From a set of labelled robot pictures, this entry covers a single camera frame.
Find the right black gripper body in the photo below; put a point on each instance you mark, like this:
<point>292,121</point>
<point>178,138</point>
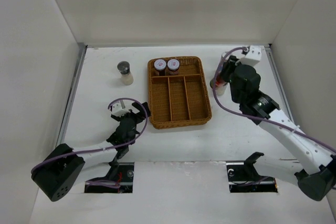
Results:
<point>235,97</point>

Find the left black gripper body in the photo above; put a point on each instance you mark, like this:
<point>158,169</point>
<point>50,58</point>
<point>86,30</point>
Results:
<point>137,118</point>

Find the white-lid dark sauce jar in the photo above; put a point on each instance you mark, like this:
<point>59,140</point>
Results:
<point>160,67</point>

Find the white-lid brown sauce jar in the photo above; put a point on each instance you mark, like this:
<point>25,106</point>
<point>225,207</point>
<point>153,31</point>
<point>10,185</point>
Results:
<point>173,66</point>

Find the red chili sauce bottle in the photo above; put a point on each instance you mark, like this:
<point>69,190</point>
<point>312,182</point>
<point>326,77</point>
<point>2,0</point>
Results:
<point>217,82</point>

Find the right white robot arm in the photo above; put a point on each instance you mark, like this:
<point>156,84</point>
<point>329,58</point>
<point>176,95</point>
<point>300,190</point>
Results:
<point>313,169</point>

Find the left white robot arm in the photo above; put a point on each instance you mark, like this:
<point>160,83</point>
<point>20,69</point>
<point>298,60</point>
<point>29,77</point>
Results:
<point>97,165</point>

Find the black-top white powder shaker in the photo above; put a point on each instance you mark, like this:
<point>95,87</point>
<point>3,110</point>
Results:
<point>220,90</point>

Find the brown wicker divided basket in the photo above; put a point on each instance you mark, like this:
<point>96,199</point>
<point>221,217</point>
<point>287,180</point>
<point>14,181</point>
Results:
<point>178,100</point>

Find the black-cap white powder grinder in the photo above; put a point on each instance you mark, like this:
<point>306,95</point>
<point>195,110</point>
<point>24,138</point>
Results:
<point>126,75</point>

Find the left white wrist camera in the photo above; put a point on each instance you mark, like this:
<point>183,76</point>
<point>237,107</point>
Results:
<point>118,109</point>

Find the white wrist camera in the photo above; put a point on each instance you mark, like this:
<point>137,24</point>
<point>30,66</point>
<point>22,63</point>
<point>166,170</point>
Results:
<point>118,109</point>
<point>252,55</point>

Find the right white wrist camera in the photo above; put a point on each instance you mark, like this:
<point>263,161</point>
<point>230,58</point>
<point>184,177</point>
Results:
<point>252,55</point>

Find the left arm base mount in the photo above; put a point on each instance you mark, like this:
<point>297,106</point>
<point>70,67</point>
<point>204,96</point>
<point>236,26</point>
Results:
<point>118,180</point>

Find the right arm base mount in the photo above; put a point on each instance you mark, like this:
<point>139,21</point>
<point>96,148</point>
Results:
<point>243,177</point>

